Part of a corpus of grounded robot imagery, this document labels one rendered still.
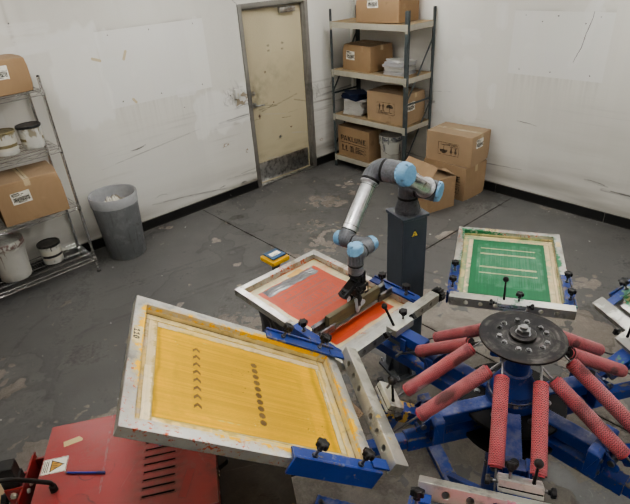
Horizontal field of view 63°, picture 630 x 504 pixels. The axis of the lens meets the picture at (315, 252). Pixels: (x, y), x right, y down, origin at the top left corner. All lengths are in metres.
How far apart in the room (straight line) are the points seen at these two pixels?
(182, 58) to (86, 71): 1.00
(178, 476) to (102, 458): 0.29
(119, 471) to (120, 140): 4.20
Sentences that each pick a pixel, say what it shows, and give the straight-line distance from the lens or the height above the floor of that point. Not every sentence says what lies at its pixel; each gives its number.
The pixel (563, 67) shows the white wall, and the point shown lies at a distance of 5.82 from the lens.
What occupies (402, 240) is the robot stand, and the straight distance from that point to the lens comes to 3.02.
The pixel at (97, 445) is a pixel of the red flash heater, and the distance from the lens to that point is 2.03.
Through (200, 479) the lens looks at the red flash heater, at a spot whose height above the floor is 1.10.
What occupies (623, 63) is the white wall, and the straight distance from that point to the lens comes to 5.63.
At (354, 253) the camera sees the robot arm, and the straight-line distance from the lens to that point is 2.35.
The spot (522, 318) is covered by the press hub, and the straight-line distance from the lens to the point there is 2.07.
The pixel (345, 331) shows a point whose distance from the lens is 2.49.
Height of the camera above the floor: 2.51
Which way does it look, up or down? 30 degrees down
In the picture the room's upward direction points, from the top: 4 degrees counter-clockwise
